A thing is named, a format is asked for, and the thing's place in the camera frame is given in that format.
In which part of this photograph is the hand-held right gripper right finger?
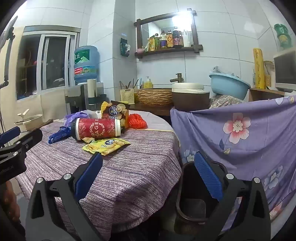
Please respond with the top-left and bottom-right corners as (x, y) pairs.
(194, 152), (271, 241)

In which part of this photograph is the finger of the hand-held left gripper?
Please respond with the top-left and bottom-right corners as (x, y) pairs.
(0, 126), (22, 147)
(13, 128), (43, 152)

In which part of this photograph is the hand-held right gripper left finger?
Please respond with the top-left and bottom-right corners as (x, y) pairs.
(25, 152), (103, 241)

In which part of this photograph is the blue plastic wrapper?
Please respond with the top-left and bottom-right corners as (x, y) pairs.
(48, 126), (72, 144)

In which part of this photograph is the brown plastic bin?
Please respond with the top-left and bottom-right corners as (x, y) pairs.
(176, 161), (228, 222)

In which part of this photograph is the yellow snack packet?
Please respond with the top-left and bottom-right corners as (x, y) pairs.
(82, 138), (131, 156)

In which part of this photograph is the red patterned cup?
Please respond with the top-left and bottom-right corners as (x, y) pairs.
(72, 117), (126, 141)

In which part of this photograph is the purple plastic bag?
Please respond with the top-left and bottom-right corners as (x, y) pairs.
(64, 110), (93, 127)

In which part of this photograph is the brown snack bag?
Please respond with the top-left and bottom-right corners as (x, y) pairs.
(102, 100), (130, 129)

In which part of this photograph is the red foam fruit net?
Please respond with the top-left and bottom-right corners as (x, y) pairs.
(128, 113), (148, 129)

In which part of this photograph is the person's left hand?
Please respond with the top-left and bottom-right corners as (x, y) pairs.
(0, 181), (21, 222)

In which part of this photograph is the pot with lid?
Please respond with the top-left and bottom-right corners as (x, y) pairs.
(14, 109), (43, 131)

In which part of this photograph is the purple floral sheet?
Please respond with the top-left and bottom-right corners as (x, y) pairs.
(170, 95), (296, 230)

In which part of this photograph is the grey water dispenser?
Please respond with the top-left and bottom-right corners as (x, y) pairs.
(65, 82), (104, 114)

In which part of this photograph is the brown patterned cloth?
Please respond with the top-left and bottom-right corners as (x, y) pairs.
(209, 95), (247, 109)

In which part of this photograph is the sliding window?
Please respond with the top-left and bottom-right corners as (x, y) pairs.
(16, 25), (80, 101)

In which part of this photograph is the white cup tube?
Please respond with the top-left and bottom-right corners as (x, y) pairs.
(87, 79), (97, 98)

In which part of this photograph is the black light stand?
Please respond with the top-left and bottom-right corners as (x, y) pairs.
(0, 15), (18, 88)

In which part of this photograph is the blue plastic basin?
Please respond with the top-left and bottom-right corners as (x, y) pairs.
(209, 72), (251, 100)

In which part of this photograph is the blue water jug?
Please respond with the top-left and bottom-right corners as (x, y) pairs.
(73, 46), (100, 85)

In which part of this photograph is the wicker basket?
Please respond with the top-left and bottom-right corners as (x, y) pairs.
(137, 88), (173, 106)

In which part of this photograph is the wooden cabinet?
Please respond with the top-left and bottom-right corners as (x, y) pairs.
(248, 88), (287, 102)

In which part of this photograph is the grey plastic bag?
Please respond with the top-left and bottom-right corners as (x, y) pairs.
(213, 66), (241, 78)

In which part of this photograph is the yellow roll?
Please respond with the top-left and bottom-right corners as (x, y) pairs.
(253, 48), (265, 89)

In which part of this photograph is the bamboo utensil holder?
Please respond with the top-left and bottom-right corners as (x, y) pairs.
(264, 61), (275, 87)

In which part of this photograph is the white microwave oven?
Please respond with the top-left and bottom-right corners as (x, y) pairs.
(273, 47), (296, 93)

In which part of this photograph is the white bottle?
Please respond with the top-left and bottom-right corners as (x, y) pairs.
(183, 30), (192, 47)

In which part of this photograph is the large dark bottle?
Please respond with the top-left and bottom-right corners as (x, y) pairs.
(172, 27), (184, 47)

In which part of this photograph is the yellow label bottle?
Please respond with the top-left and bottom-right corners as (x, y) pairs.
(166, 30), (174, 48)

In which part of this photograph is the wooden framed mirror shelf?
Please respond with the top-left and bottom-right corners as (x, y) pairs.
(134, 9), (203, 59)

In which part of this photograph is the dark wall-hung bag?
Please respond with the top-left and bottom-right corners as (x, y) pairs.
(120, 37), (130, 57)

